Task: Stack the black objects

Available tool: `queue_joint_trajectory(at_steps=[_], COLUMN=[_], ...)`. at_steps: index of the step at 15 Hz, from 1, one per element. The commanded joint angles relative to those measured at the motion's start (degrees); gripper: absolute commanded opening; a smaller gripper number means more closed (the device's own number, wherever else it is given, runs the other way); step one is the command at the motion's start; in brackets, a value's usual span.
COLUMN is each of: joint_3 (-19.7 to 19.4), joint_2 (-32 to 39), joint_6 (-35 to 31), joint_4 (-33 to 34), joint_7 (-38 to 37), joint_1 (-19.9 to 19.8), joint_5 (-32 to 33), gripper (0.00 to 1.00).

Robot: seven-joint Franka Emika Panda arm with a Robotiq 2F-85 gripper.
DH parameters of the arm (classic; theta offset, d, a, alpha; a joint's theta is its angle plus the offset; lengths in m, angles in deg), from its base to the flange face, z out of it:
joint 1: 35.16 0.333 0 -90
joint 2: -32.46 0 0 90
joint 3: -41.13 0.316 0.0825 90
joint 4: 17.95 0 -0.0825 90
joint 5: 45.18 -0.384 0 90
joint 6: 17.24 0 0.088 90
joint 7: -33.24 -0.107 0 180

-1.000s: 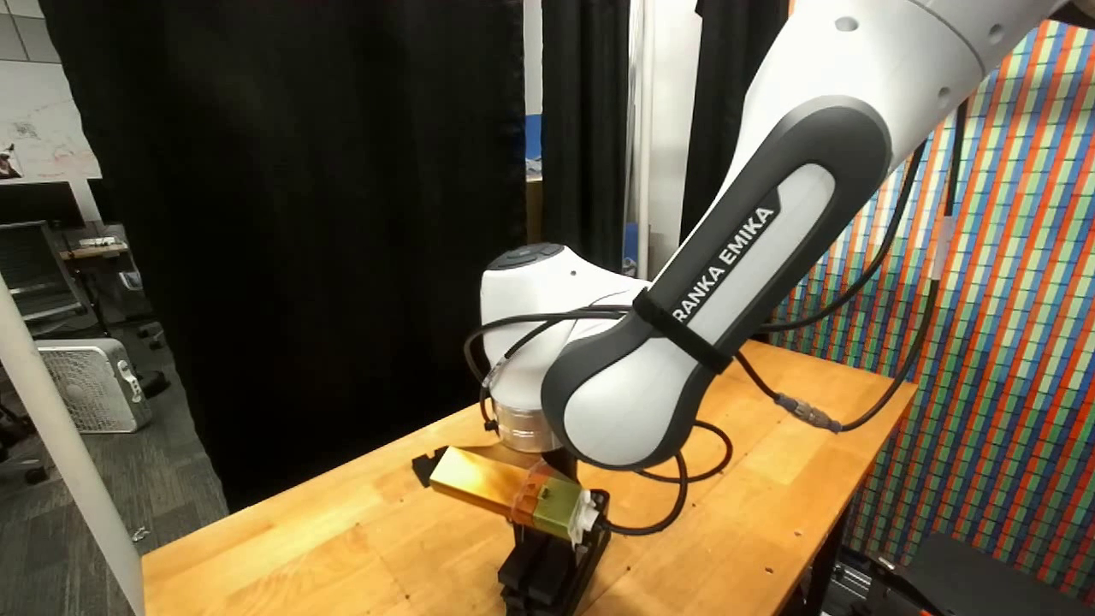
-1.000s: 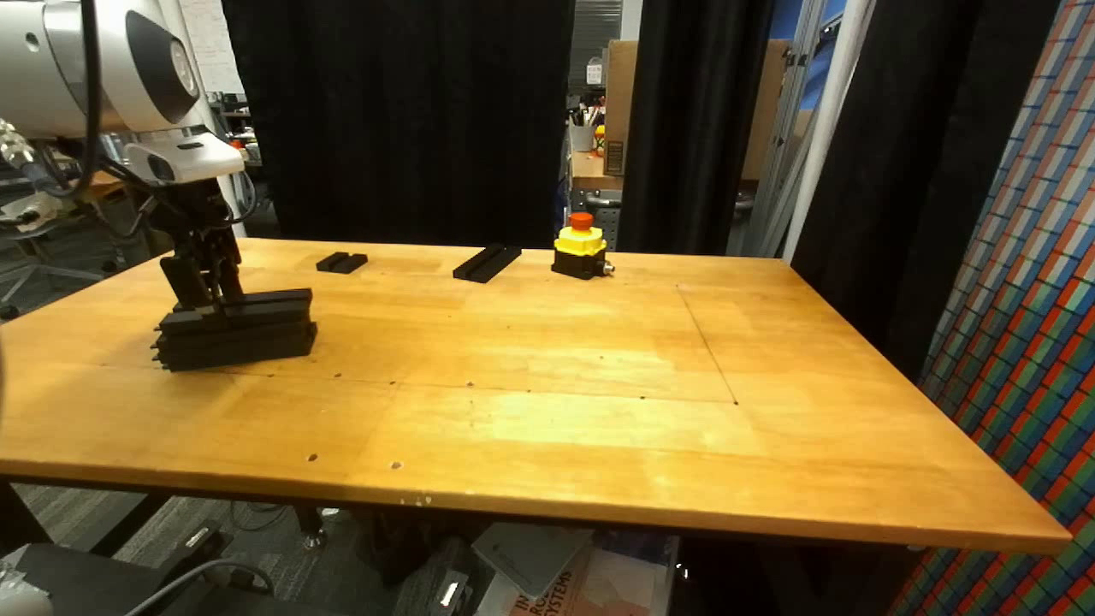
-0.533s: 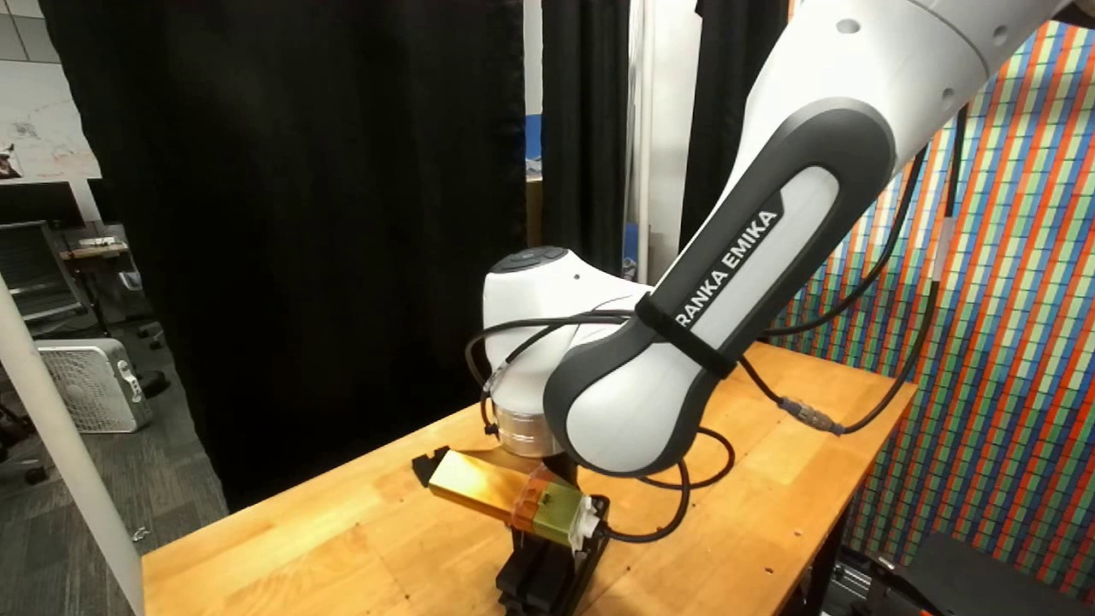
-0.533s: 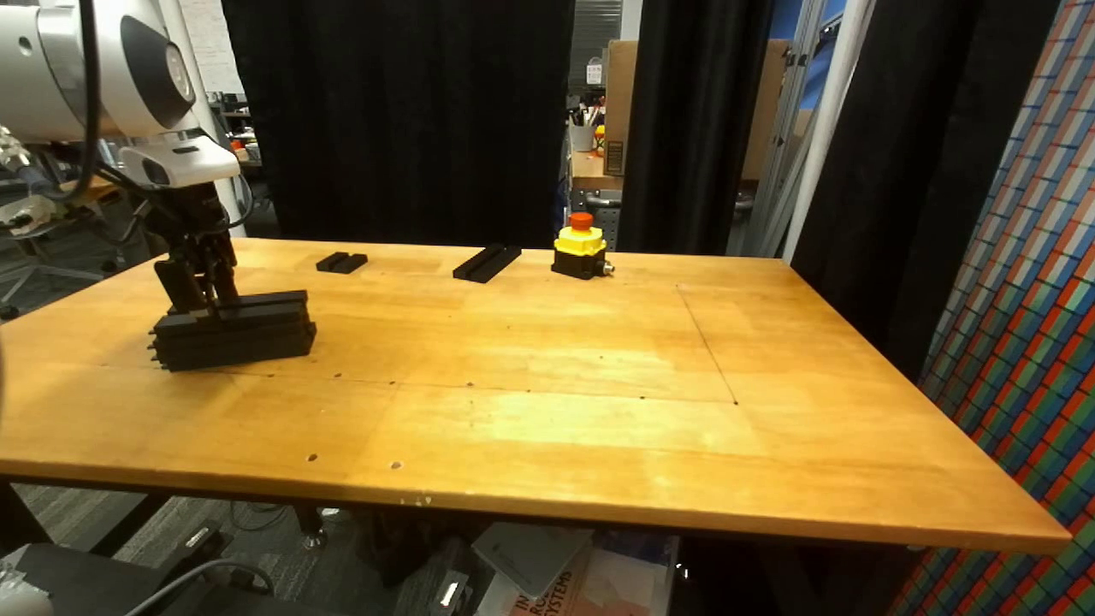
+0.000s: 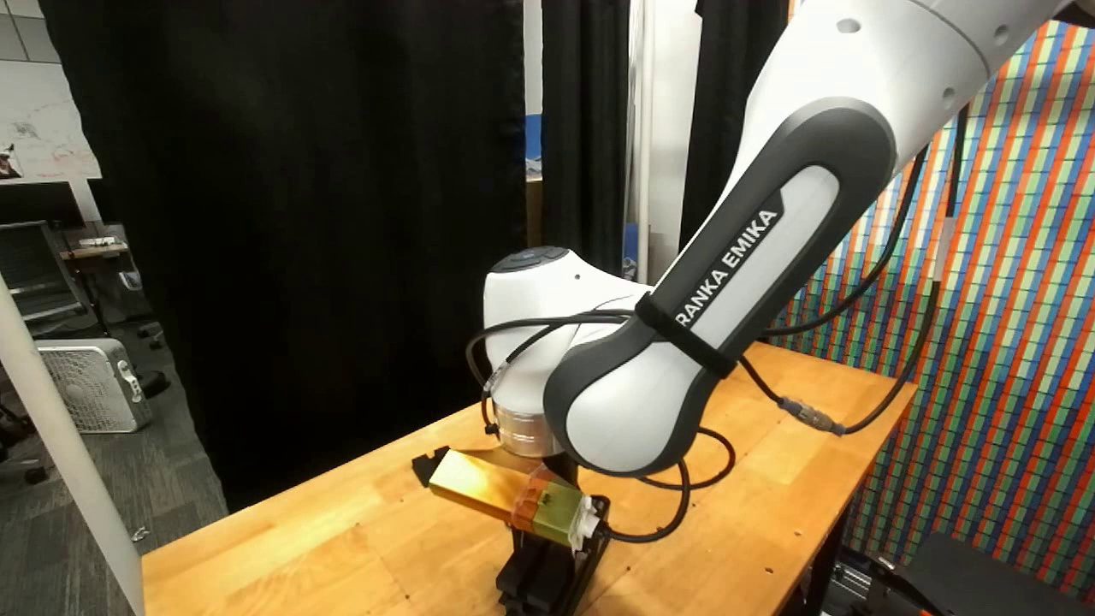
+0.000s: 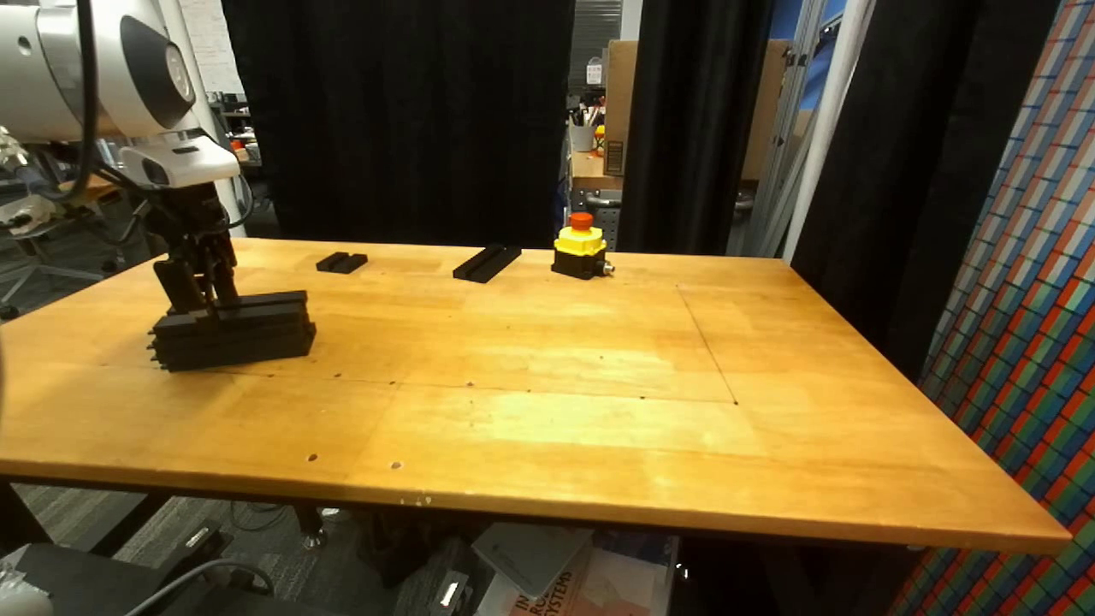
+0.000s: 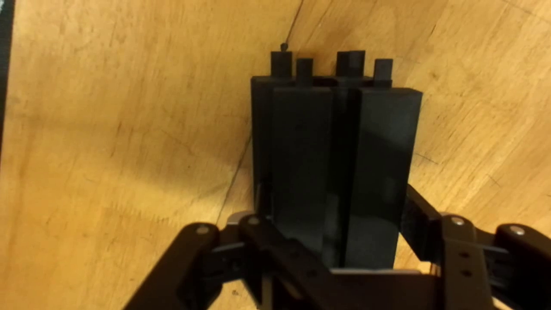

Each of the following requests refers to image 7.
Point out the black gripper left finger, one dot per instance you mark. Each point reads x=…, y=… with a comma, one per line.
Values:
x=287, y=258

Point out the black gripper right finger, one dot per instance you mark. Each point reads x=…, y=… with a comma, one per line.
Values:
x=466, y=263

